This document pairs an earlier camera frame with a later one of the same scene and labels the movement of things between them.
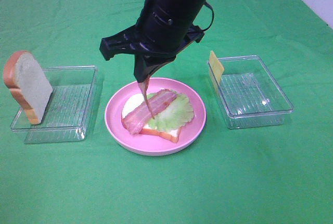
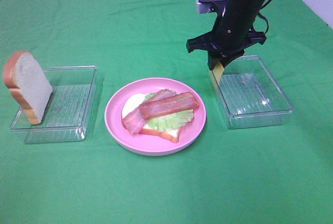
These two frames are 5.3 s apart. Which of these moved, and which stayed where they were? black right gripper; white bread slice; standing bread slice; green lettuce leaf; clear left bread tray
Moved: black right gripper
Stayed: green lettuce leaf; standing bread slice; white bread slice; clear left bread tray
